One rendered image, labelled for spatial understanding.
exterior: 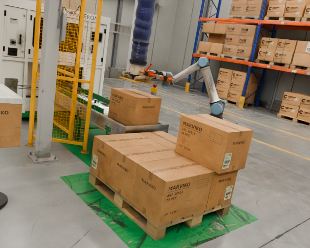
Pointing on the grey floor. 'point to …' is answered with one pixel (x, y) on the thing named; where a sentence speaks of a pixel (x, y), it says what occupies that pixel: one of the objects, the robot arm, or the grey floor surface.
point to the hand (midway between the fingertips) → (150, 74)
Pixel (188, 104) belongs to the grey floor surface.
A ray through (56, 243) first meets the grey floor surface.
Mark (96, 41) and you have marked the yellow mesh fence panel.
